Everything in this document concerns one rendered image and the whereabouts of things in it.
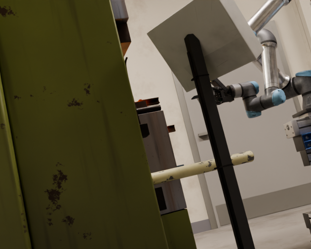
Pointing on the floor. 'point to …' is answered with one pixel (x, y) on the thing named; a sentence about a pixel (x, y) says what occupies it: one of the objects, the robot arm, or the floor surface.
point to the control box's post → (219, 143)
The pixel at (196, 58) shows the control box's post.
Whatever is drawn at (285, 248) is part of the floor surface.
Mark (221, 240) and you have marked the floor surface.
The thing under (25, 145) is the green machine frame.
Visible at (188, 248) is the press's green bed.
